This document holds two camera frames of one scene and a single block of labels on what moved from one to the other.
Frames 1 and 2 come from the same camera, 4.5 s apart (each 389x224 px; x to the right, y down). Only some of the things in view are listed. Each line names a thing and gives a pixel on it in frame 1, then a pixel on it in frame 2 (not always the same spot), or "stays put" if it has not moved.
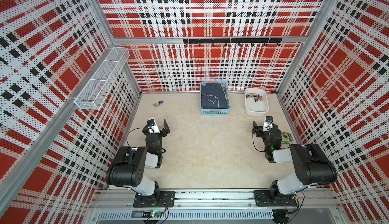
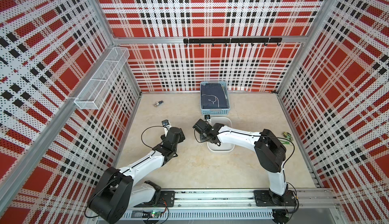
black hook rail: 251,40 stays put
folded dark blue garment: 214,96 stays put
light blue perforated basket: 215,99 stays put
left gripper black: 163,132 to 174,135
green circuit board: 153,214 stays put
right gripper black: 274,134 to 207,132
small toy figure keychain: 156,104 stays put
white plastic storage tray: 256,102 to 226,121
